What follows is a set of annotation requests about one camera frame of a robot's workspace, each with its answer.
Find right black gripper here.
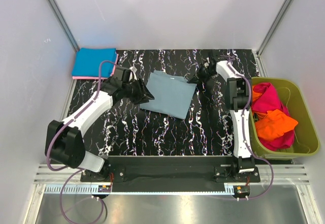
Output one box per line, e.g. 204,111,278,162
187,64,215,85

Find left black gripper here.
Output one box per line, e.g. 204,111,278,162
122,78,154,105

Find grey blue t shirt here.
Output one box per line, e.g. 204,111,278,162
140,71,196,120

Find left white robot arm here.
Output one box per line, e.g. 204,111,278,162
45,77,154,181

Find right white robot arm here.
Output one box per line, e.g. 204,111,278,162
188,50,255,182

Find black marble pattern mat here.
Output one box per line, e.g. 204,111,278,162
52,48,262,156

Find folded blue t shirt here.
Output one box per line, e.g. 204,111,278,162
72,48,118,79

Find magenta t shirt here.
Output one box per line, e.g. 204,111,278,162
251,83,298,151

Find orange t shirt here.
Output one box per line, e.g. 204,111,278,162
251,85,298,141

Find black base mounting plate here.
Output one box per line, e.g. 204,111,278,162
81,155,261,184

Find olive green plastic bin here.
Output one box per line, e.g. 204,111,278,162
249,77,320,160

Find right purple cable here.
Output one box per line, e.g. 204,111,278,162
220,55,274,200

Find purple cable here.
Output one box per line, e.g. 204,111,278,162
220,55,274,200
47,60,117,222

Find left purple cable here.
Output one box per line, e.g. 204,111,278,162
47,60,117,222

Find aluminium front rail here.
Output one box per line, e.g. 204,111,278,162
34,165,309,196

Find left aluminium frame post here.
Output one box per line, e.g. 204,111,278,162
46,0,80,52

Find aluminium frame post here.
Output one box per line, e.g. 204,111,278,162
255,0,305,57
46,0,80,52

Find right aluminium frame post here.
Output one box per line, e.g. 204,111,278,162
255,0,305,57

